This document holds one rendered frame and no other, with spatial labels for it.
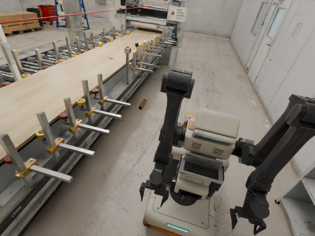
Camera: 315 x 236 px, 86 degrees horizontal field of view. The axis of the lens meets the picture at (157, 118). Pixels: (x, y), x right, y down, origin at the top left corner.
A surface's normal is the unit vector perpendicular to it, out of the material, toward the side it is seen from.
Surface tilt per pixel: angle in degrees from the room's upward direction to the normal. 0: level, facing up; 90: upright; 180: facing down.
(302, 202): 0
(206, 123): 42
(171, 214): 0
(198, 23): 90
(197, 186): 8
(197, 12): 90
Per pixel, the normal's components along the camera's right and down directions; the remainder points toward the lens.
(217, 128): -0.11, -0.22
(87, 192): 0.11, -0.80
